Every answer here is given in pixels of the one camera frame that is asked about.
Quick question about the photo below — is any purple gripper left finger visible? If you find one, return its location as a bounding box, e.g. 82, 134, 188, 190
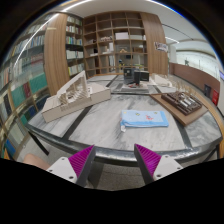
46, 144, 97, 188

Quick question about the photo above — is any black model on grey base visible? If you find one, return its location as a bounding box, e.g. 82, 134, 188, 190
121, 68, 149, 93

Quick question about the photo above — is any poster on wooden panel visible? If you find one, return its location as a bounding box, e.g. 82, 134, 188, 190
154, 42, 168, 52

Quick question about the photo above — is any light blue folded towel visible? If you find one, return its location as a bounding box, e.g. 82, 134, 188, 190
120, 110, 169, 132

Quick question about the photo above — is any wooden open shelf unit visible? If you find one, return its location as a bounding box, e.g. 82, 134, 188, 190
83, 11, 148, 77

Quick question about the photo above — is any small white model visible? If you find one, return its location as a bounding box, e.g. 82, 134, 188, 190
151, 73, 176, 93

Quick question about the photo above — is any white architectural model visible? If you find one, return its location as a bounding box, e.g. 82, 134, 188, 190
42, 71, 111, 122

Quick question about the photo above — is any glass bookcase with books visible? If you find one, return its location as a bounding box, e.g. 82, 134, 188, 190
0, 15, 51, 160

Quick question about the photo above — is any dark model on wooden board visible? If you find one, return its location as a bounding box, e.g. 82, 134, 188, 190
151, 91, 208, 126

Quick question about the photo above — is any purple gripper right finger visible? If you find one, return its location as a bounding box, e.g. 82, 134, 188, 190
133, 143, 184, 186

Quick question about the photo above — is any pink chair seat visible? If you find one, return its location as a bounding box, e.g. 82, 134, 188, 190
23, 153, 50, 170

